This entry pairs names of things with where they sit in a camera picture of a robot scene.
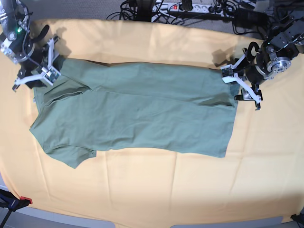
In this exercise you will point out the gripper left of image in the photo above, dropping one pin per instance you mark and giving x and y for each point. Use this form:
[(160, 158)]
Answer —
[(37, 62)]

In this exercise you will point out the gripper right of image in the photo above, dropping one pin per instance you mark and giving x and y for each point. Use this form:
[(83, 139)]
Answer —
[(250, 67)]

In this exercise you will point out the green T-shirt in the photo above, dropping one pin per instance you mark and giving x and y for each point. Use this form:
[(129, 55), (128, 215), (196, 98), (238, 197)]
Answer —
[(93, 108)]

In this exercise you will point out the black power adapter brick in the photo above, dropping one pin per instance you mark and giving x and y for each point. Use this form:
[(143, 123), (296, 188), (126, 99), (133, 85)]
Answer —
[(249, 18)]

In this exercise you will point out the yellow table cloth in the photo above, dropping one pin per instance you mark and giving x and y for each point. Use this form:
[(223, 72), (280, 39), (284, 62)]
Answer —
[(261, 176)]

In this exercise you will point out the white power strip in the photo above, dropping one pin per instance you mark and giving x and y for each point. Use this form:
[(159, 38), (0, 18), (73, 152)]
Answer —
[(178, 7)]

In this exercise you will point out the blue clamp with red tip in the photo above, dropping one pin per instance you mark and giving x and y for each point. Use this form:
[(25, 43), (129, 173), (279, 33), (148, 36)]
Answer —
[(12, 203)]

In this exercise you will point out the black clamp right corner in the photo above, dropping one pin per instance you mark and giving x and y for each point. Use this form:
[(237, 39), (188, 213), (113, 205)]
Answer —
[(298, 218)]

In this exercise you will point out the white wrist camera right of image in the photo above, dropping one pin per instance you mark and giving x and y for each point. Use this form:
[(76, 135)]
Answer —
[(228, 74)]

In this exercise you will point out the white wrist camera of image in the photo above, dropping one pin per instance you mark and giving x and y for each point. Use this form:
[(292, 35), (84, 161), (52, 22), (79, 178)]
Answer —
[(228, 74), (51, 76)]

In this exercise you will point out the white wrist camera left of image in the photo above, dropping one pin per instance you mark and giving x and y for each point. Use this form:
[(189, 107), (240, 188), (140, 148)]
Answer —
[(51, 76)]

